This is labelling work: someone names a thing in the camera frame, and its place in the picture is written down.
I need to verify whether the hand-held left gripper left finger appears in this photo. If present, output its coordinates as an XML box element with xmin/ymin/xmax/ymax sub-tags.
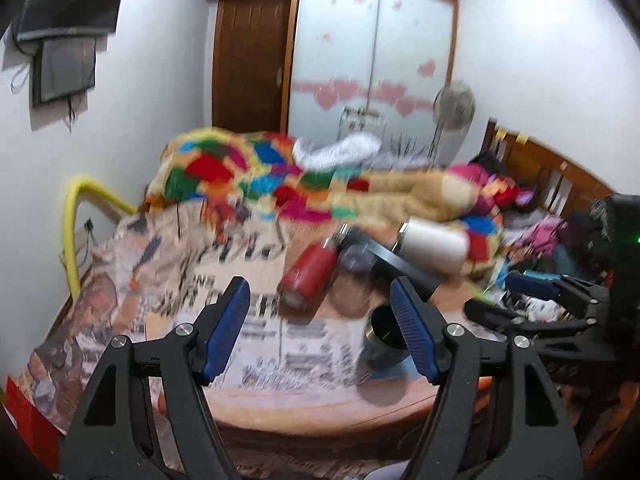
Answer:
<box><xmin>60</xmin><ymin>276</ymin><xmax>251</xmax><ymax>480</ymax></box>

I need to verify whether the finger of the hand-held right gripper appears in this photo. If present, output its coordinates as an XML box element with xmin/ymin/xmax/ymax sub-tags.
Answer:
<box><xmin>504</xmin><ymin>270</ymin><xmax>612</xmax><ymax>313</ymax></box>
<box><xmin>463</xmin><ymin>299</ymin><xmax>617</xmax><ymax>362</ymax></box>

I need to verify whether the yellow pipe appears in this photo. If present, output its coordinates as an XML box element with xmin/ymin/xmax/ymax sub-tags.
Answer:
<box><xmin>59</xmin><ymin>175</ymin><xmax>139</xmax><ymax>302</ymax></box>

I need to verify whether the red bottle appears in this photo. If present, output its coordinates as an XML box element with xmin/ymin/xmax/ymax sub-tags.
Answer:
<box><xmin>276</xmin><ymin>224</ymin><xmax>351</xmax><ymax>312</ymax></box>

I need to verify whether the white fluffy cloth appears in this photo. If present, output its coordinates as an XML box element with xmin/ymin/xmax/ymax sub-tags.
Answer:
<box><xmin>292</xmin><ymin>132</ymin><xmax>382</xmax><ymax>170</ymax></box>

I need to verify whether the pile of clothes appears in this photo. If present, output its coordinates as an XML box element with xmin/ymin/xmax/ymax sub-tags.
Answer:
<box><xmin>497</xmin><ymin>182</ymin><xmax>608</xmax><ymax>291</ymax></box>

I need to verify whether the clear glass tumbler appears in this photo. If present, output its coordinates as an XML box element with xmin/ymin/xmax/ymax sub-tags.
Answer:
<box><xmin>329</xmin><ymin>246</ymin><xmax>377</xmax><ymax>312</ymax></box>

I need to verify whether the dark steel cup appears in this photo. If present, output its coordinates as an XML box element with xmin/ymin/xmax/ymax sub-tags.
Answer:
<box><xmin>361</xmin><ymin>304</ymin><xmax>412</xmax><ymax>370</ymax></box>

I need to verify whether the wooden wardrobe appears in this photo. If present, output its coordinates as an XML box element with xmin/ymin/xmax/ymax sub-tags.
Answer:
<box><xmin>191</xmin><ymin>0</ymin><xmax>461</xmax><ymax>162</ymax></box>

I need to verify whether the white standing fan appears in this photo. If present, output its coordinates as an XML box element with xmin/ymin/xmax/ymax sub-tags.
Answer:
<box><xmin>429</xmin><ymin>81</ymin><xmax>477</xmax><ymax>168</ymax></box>

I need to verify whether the wall television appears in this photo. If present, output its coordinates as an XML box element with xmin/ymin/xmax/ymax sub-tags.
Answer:
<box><xmin>10</xmin><ymin>0</ymin><xmax>128</xmax><ymax>45</ymax></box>

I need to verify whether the white bottle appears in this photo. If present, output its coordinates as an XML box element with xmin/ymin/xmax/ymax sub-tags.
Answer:
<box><xmin>391</xmin><ymin>217</ymin><xmax>472</xmax><ymax>275</ymax></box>

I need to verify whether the wooden headboard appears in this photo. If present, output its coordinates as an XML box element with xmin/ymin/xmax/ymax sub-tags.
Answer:
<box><xmin>481</xmin><ymin>119</ymin><xmax>617</xmax><ymax>217</ymax></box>

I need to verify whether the grey hanging cloth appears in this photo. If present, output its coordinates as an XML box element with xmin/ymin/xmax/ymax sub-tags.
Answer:
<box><xmin>31</xmin><ymin>35</ymin><xmax>98</xmax><ymax>108</ymax></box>

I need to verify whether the colourful patchwork blanket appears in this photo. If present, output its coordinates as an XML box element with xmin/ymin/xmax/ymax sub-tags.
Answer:
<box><xmin>142</xmin><ymin>127</ymin><xmax>523</xmax><ymax>278</ymax></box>

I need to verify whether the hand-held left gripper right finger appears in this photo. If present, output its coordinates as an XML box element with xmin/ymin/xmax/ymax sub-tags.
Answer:
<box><xmin>389</xmin><ymin>275</ymin><xmax>586</xmax><ymax>480</ymax></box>

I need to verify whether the red bag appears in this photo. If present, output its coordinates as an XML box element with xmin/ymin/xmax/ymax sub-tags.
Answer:
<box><xmin>1</xmin><ymin>374</ymin><xmax>62</xmax><ymax>473</ymax></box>

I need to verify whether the white plastic rack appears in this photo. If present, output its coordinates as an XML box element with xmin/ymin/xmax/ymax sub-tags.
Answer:
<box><xmin>339</xmin><ymin>105</ymin><xmax>387</xmax><ymax>142</ymax></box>

